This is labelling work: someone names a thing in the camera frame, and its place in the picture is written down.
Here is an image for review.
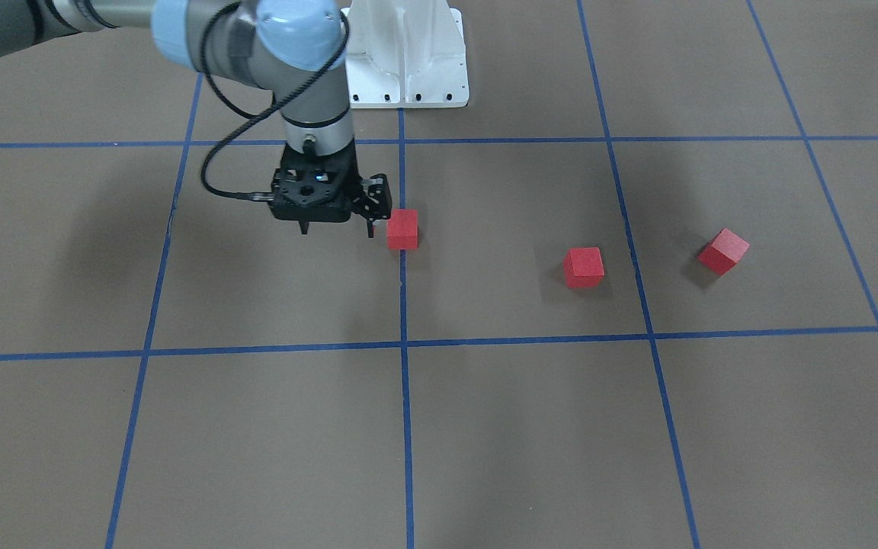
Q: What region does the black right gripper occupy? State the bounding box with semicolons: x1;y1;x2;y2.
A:
271;143;393;239

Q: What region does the red block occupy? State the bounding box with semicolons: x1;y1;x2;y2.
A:
563;247;606;289
697;228;750;277

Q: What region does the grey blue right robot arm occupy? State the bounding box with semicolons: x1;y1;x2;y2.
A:
0;1;393;237

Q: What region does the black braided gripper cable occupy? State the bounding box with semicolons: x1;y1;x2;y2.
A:
200;0;351;202

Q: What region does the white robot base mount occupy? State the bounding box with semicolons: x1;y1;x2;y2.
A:
342;1;470;109

